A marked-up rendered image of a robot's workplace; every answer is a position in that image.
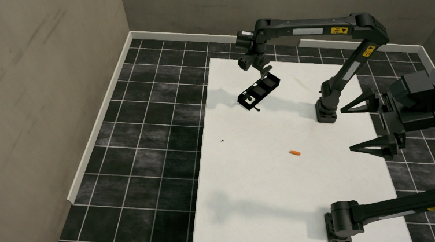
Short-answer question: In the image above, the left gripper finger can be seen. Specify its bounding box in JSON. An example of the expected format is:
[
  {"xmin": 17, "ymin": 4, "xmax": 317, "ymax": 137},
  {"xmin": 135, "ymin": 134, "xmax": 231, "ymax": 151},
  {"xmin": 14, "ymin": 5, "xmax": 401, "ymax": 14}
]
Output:
[
  {"xmin": 340, "ymin": 87, "xmax": 377, "ymax": 113},
  {"xmin": 349, "ymin": 134, "xmax": 393, "ymax": 160}
]

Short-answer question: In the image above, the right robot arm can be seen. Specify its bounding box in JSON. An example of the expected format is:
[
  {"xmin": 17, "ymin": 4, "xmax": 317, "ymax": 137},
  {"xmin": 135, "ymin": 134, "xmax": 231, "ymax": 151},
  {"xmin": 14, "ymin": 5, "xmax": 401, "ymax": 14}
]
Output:
[{"xmin": 235, "ymin": 13, "xmax": 389, "ymax": 121}]

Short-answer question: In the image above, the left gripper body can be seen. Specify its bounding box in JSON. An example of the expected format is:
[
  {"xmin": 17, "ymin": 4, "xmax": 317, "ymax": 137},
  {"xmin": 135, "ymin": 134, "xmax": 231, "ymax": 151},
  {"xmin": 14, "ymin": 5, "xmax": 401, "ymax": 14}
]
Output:
[{"xmin": 375, "ymin": 91, "xmax": 406, "ymax": 155}]

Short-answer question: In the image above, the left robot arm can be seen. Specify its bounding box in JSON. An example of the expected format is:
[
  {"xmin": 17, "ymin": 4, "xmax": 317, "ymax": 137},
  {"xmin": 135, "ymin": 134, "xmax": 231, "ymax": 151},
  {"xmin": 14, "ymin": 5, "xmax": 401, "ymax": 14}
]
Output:
[{"xmin": 325, "ymin": 69, "xmax": 435, "ymax": 242}]

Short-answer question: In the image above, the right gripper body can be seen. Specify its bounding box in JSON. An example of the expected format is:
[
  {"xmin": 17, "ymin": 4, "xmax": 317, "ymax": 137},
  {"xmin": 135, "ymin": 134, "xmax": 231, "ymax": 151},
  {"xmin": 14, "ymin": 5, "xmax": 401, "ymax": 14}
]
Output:
[{"xmin": 252, "ymin": 50, "xmax": 270, "ymax": 74}]

